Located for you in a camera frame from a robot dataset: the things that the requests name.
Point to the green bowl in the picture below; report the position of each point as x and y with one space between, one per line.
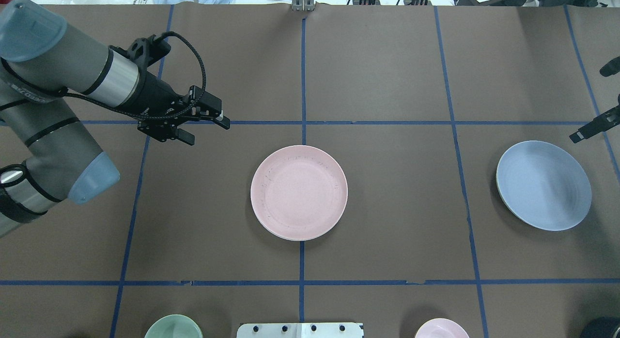
174 326

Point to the dark blue bowl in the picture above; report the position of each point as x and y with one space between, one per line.
603 327

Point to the aluminium frame post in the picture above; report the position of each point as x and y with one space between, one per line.
303 5

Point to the pink bowl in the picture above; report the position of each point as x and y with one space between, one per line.
441 328

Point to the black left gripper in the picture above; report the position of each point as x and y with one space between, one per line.
156 94

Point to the pink plate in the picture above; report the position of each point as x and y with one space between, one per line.
299 193

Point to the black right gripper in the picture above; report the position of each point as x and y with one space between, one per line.
595 124

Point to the light blue plate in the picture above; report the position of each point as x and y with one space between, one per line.
543 186

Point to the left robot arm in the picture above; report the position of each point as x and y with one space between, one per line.
44 60

